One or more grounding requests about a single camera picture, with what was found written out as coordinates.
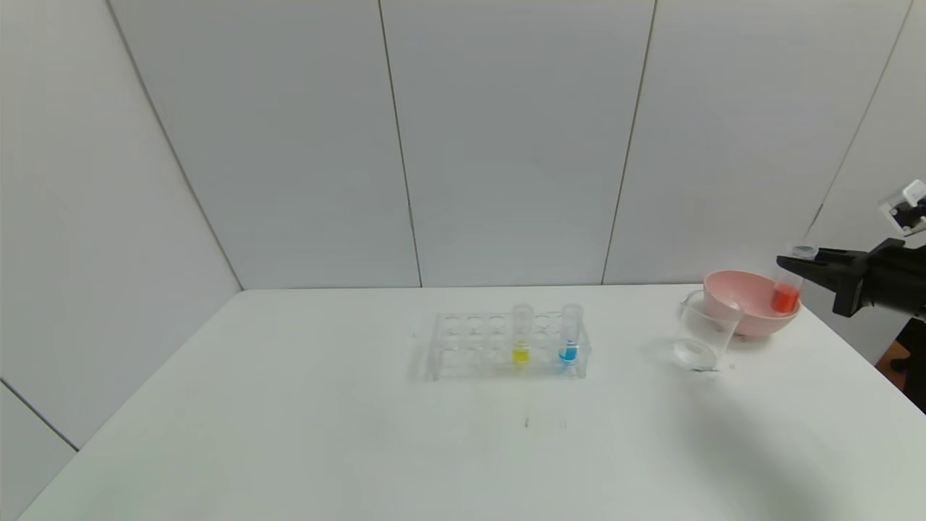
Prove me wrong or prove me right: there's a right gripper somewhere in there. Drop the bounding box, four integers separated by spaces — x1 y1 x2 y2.
776 237 926 318

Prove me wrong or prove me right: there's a test tube with red pigment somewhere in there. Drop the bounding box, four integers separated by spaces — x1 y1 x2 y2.
770 245 820 316

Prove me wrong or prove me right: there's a test tube with blue pigment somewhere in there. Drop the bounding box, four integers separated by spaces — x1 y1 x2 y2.
559 302 585 365

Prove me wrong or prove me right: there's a test tube with yellow pigment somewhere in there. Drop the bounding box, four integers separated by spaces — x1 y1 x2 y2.
511 304 535 366

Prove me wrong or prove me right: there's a clear plastic test tube rack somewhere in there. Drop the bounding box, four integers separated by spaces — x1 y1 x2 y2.
425 311 590 382

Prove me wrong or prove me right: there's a pink plastic bowl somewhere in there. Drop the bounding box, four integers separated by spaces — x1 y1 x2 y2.
703 271 802 338

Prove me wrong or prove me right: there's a clear glass beaker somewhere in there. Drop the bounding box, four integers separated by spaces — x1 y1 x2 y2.
673 289 744 373

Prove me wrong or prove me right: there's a black object beside table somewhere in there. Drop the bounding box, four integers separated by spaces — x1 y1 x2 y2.
886 318 926 415

